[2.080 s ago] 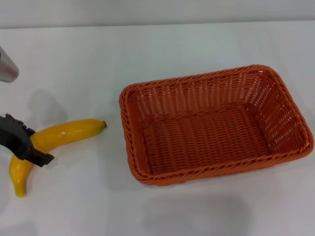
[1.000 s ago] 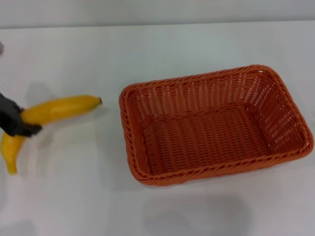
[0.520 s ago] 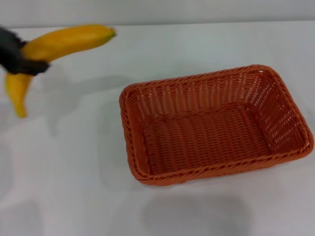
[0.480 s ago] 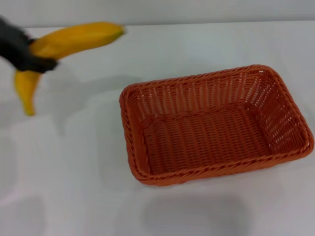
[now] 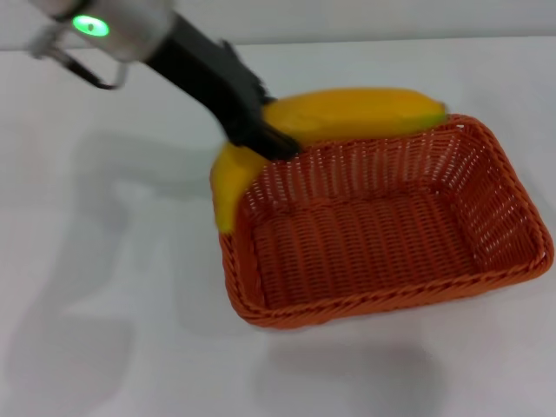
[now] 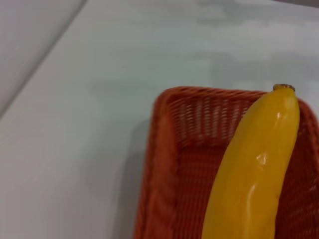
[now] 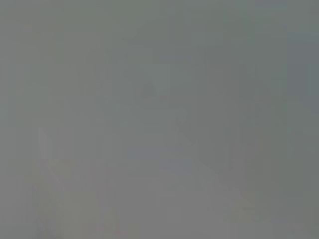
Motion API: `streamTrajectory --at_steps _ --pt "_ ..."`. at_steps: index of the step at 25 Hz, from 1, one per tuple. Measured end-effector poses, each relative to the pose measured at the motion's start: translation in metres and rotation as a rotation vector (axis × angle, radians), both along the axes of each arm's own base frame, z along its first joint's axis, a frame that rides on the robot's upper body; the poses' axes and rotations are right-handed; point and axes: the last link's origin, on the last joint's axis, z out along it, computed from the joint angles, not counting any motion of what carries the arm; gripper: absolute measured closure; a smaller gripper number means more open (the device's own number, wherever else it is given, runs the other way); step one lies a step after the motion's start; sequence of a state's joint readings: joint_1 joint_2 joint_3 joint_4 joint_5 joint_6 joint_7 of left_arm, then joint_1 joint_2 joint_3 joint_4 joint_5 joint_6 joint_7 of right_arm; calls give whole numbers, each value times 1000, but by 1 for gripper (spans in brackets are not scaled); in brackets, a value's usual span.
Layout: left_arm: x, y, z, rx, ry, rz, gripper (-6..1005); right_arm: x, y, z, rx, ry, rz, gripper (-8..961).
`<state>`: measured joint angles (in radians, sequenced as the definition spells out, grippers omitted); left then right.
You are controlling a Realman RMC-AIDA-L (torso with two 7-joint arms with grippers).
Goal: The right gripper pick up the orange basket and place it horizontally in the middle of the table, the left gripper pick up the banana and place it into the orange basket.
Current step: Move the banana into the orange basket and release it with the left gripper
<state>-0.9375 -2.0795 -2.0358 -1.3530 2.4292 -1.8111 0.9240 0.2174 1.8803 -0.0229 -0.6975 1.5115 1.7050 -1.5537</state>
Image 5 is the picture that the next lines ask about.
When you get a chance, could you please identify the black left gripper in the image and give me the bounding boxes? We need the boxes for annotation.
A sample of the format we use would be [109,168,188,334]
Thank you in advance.
[146,10,301,162]

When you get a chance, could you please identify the yellow plastic banana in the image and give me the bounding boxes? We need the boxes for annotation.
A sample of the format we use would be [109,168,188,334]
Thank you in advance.
[210,86,448,234]

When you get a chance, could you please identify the orange woven plastic basket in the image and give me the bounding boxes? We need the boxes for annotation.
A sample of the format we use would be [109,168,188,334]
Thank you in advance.
[212,113,556,334]

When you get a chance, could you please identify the grey arm cable loop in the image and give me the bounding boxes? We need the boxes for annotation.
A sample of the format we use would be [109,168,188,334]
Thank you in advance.
[54,50,129,91]

